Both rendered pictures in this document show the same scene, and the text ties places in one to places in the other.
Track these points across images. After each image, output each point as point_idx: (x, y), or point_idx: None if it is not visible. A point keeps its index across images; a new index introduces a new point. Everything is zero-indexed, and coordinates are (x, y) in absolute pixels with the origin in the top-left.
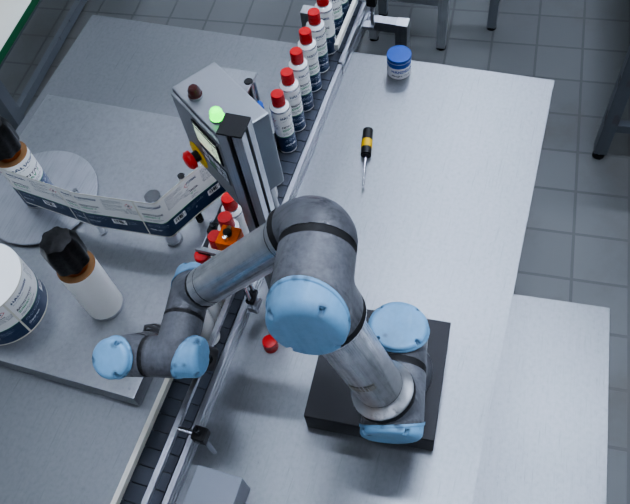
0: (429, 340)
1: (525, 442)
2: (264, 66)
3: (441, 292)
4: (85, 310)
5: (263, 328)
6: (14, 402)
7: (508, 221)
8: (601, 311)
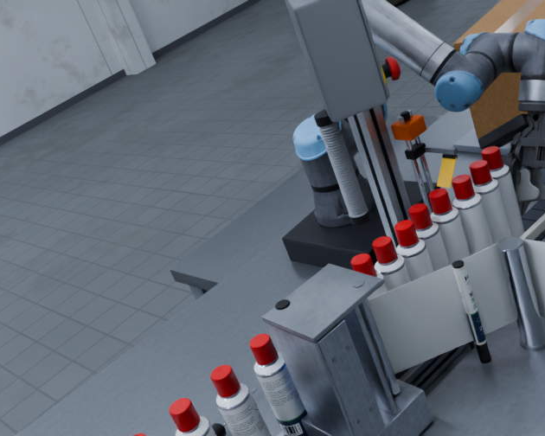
0: (307, 227)
1: (296, 207)
2: None
3: (269, 288)
4: None
5: None
6: None
7: (163, 336)
8: (176, 267)
